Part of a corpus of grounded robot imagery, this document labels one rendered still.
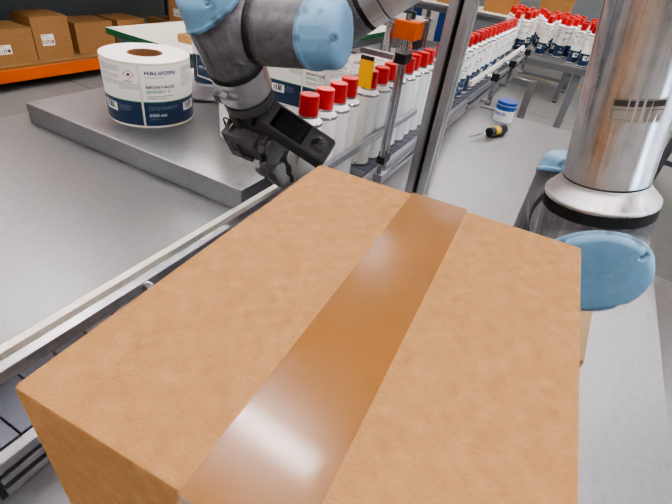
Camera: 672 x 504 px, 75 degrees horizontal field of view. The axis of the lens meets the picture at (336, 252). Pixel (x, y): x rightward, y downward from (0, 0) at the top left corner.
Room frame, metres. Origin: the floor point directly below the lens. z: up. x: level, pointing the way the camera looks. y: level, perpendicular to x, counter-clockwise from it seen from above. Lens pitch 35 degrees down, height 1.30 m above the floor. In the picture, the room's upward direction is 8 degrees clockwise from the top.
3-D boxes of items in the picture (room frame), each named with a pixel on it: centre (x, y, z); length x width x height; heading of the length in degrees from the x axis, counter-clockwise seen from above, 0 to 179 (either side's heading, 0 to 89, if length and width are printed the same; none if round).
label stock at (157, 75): (1.07, 0.51, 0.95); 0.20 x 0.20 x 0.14
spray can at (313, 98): (0.73, 0.08, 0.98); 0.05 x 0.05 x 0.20
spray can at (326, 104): (0.78, 0.06, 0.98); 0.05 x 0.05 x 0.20
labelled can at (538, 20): (3.16, -1.14, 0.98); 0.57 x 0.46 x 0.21; 66
